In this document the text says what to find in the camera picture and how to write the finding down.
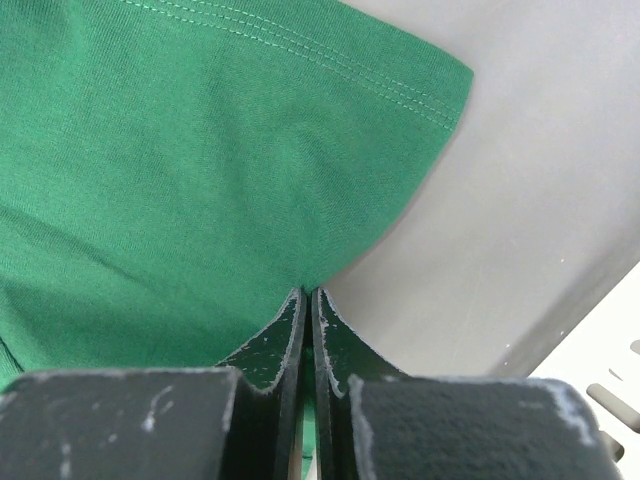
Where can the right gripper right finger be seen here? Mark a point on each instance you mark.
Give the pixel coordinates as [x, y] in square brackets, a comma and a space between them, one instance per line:
[374, 421]

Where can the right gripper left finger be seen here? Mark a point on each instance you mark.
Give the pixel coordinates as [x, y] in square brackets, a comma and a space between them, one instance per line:
[239, 419]

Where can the green t shirt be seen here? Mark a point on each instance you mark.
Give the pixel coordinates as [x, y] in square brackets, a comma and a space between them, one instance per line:
[172, 170]

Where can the white perforated file organizer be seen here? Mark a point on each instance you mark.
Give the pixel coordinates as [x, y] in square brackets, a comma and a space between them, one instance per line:
[600, 359]

